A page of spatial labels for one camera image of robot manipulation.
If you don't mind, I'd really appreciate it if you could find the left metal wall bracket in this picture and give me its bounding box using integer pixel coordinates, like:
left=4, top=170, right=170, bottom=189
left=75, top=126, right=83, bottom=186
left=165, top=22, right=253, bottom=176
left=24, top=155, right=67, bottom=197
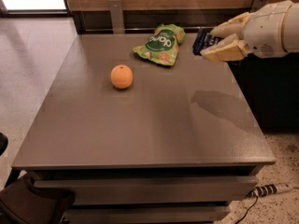
left=108, top=0, right=125, bottom=34

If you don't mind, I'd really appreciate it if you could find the upper grey drawer front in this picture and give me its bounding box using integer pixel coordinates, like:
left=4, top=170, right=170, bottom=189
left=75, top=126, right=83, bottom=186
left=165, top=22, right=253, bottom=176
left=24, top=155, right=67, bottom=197
left=34, top=176, right=257, bottom=205

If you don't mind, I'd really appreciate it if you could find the horizontal metal rail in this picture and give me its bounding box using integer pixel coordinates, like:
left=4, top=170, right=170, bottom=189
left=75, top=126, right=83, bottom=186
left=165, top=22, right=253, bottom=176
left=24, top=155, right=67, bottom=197
left=84, top=26, right=213, bottom=34

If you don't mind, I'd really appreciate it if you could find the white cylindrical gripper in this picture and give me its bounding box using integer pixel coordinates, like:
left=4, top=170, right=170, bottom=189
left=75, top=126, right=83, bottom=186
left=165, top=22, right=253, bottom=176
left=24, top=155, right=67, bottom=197
left=200, top=0, right=293, bottom=62

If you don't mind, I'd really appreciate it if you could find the white power strip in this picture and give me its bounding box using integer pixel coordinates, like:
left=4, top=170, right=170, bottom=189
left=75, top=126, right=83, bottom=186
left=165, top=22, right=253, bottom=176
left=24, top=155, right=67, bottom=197
left=247, top=183, right=294, bottom=198

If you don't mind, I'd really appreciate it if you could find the lower grey drawer front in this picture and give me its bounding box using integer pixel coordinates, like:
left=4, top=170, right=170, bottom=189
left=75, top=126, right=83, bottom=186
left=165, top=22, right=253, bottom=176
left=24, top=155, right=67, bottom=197
left=65, top=206, right=230, bottom=224

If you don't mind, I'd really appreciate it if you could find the orange fruit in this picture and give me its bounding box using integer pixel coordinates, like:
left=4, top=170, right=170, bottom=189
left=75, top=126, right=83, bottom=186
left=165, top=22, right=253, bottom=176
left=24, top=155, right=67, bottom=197
left=110, top=64, right=133, bottom=89

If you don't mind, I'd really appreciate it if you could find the grey drawer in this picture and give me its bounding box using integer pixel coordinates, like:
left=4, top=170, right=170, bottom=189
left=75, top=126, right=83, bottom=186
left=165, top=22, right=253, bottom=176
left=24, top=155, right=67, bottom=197
left=65, top=206, right=230, bottom=224
left=34, top=176, right=257, bottom=205

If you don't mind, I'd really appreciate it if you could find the metal wall bracket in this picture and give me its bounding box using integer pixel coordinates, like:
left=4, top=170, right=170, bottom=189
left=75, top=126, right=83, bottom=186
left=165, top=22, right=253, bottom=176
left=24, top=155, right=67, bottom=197
left=108, top=0, right=125, bottom=34
left=249, top=0, right=268, bottom=12

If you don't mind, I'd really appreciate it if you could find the right metal wall bracket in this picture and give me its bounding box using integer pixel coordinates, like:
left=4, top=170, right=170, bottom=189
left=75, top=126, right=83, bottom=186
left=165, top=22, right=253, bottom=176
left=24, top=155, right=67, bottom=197
left=249, top=0, right=268, bottom=12

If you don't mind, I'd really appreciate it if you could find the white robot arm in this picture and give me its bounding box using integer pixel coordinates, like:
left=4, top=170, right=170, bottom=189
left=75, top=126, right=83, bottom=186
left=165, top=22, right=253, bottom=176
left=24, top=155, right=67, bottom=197
left=200, top=0, right=299, bottom=62

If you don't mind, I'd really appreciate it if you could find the green rice chip bag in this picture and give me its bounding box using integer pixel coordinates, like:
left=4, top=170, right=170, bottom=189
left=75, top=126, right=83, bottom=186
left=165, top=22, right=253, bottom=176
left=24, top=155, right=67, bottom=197
left=133, top=24, right=186, bottom=66

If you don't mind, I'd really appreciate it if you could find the dark brown chair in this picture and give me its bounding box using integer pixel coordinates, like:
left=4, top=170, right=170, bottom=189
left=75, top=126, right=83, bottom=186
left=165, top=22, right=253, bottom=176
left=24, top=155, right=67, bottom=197
left=0, top=174, right=75, bottom=224

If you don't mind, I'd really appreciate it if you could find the blue rxbar blueberry wrapper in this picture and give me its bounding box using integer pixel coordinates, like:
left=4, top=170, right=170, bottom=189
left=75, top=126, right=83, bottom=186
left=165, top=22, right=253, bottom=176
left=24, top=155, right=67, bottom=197
left=192, top=29, right=221, bottom=55

